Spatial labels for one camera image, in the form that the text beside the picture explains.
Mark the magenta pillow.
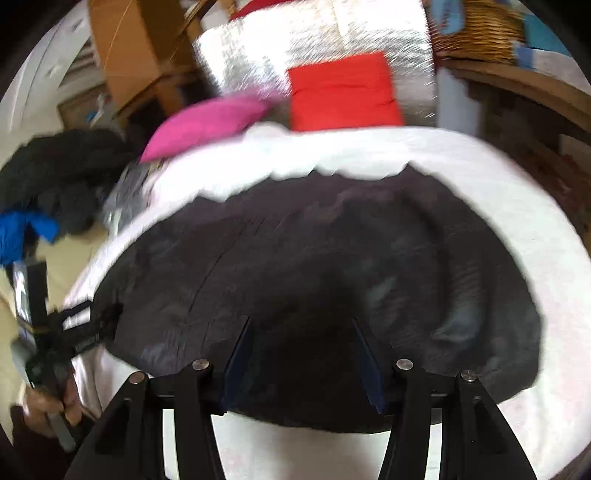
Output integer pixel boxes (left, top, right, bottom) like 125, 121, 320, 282
139, 90, 287, 163

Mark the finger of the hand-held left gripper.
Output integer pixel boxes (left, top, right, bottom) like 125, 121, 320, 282
46, 302, 95, 326
58, 304, 124, 358

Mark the silver foil panel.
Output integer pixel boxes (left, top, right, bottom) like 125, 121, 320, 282
191, 0, 437, 127

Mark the blue box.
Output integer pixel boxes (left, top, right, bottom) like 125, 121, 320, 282
515, 23, 571, 70

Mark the person's left forearm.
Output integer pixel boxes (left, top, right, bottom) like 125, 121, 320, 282
9, 413, 93, 480

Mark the wicker basket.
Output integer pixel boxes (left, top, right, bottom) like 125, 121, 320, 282
427, 0, 527, 58

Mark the bright blue garment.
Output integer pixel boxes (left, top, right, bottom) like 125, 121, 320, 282
0, 211, 61, 266

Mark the cardboard box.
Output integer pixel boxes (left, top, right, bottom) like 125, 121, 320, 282
88, 0, 195, 109

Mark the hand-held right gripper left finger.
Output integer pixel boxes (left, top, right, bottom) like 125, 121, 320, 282
65, 316, 254, 480

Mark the grey folded cloth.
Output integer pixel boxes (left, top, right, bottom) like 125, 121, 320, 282
104, 164, 158, 227

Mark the light blue cloth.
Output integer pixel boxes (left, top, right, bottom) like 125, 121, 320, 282
431, 0, 465, 35

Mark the red pillow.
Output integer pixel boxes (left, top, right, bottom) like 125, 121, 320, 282
287, 52, 406, 132

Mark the white embossed bedspread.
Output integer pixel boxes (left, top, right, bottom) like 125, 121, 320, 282
65, 122, 591, 480

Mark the black quilted jacket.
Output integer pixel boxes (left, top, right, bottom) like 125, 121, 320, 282
95, 164, 543, 435

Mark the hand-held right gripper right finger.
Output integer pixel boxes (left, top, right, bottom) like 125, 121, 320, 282
352, 316, 539, 480

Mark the pile of dark clothes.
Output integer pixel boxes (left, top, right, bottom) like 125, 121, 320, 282
0, 128, 134, 234

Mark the red cloth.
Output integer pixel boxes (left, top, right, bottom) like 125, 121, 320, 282
228, 0, 296, 21

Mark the person's left hand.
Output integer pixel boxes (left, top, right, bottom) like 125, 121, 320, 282
22, 367, 85, 439

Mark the pale yellow sheet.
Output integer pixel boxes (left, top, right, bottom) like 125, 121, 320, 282
0, 226, 121, 333

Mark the wooden shelf frame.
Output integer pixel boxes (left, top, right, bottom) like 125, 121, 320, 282
438, 58, 591, 134

